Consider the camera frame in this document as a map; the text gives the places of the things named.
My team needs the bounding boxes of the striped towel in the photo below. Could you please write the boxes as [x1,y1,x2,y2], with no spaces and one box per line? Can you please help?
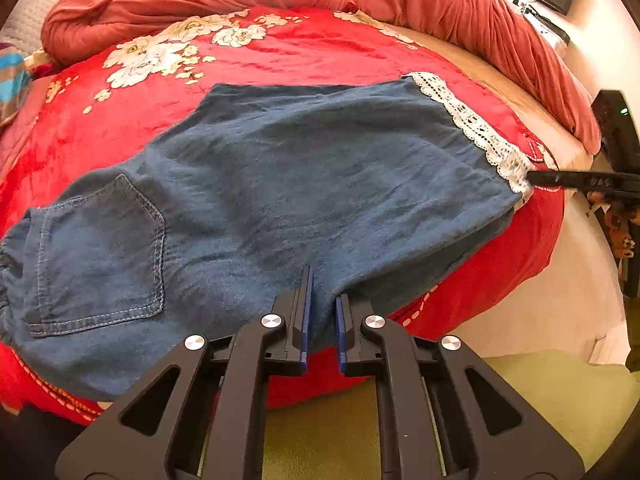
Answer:
[0,42,36,128]

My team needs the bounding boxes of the grey quilted pillow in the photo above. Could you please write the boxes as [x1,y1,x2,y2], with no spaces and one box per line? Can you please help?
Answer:
[5,0,93,58]

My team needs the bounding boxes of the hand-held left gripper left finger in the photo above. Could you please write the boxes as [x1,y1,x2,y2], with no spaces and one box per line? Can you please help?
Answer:
[55,264,314,480]

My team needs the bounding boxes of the cream floral cloth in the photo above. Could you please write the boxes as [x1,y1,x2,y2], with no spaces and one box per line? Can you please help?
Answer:
[25,49,61,78]

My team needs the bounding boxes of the pink quilted pillow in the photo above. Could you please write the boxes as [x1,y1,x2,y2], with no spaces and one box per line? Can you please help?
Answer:
[0,72,61,186]

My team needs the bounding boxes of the black electronic box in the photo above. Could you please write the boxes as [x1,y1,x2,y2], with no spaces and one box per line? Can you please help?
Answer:
[510,0,571,48]

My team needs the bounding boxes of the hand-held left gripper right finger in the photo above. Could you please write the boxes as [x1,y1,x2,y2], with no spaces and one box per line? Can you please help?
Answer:
[335,292,586,480]

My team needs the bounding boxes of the blue denim shorts with lace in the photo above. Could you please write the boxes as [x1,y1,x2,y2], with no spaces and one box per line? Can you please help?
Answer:
[0,71,536,403]

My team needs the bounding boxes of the red floral blanket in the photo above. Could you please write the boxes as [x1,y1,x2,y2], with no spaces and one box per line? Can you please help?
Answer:
[0,6,566,426]

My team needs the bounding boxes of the beige bed sheet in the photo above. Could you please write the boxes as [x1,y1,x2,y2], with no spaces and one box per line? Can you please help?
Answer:
[385,22,593,166]

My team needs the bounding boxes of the person's right hand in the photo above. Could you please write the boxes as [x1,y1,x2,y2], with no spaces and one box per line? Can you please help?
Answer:
[587,190,636,261]

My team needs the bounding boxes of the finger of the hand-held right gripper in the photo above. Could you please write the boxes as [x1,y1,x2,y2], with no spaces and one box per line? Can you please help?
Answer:
[529,171,623,195]

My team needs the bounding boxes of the white mattress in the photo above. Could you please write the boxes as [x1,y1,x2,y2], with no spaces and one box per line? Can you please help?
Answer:
[445,160,631,366]

